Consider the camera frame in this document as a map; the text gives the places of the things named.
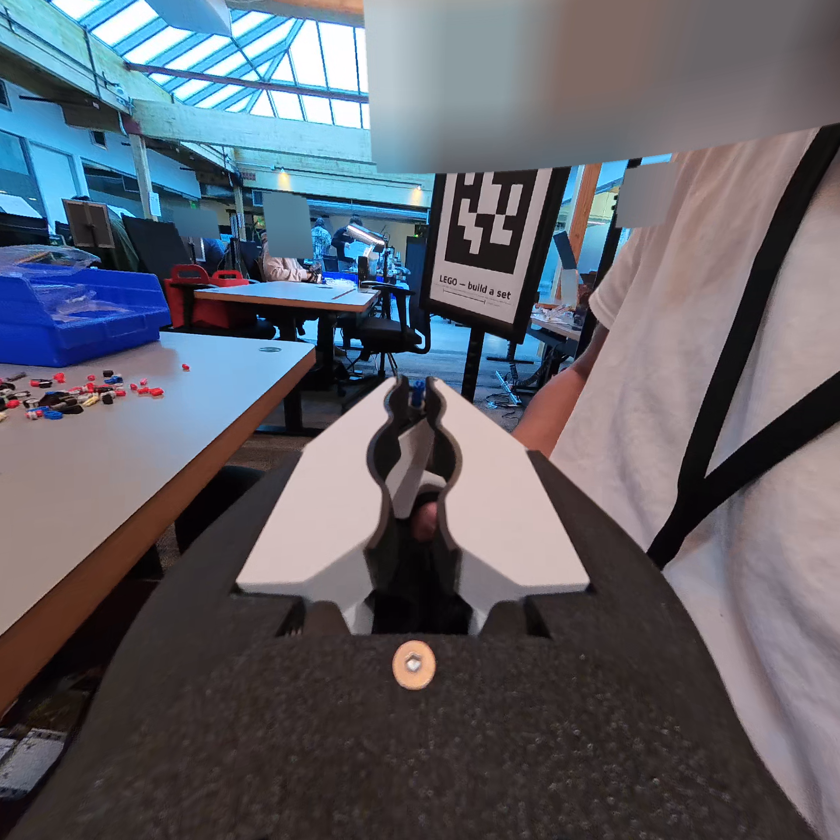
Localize pile of loose lego pieces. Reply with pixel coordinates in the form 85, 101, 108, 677
0, 361, 193, 424

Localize clear plastic bags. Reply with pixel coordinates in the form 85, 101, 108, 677
0, 244, 102, 271

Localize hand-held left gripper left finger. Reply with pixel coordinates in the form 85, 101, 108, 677
235, 376, 408, 636

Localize person's right forearm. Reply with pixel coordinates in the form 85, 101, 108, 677
511, 320, 611, 460

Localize blue plastic bin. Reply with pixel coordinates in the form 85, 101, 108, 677
0, 246, 173, 368

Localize person in white shirt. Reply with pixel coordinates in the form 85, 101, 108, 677
548, 125, 840, 834

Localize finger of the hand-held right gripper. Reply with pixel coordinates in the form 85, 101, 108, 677
384, 419, 437, 521

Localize black harness strap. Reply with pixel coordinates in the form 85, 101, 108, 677
646, 125, 840, 568

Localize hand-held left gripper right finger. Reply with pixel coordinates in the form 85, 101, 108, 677
423, 376, 593, 636

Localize black panel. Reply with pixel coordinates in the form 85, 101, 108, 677
121, 215, 196, 277

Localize black office chair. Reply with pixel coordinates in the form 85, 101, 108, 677
341, 281, 431, 395

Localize tag sign board on stand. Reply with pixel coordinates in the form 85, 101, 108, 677
419, 167, 573, 403

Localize white table with black legs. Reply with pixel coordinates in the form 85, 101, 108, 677
193, 281, 382, 395

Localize framed panel board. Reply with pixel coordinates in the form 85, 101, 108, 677
62, 199, 118, 249

